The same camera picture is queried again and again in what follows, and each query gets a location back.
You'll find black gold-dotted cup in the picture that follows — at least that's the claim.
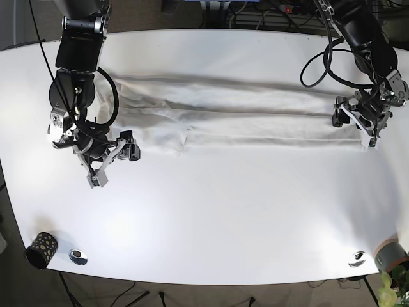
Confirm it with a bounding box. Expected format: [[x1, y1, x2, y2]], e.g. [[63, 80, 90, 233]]
[[24, 232, 59, 270]]

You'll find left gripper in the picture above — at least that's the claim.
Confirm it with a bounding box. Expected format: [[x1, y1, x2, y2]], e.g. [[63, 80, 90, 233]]
[[332, 96, 392, 150]]

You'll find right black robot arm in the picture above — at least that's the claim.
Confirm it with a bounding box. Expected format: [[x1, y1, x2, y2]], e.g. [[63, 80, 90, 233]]
[[48, 1, 141, 188]]

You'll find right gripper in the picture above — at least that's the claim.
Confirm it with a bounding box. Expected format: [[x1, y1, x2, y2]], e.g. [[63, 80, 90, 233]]
[[78, 130, 141, 189]]

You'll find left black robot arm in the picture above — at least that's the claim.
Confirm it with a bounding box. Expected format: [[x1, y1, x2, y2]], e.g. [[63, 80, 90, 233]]
[[311, 1, 408, 149]]

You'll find grey plant pot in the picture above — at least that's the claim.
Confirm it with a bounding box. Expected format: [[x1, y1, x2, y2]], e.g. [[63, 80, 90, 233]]
[[374, 240, 408, 273]]

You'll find white printed T-shirt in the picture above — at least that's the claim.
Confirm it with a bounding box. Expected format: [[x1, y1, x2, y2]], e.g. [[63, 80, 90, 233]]
[[111, 77, 367, 154]]

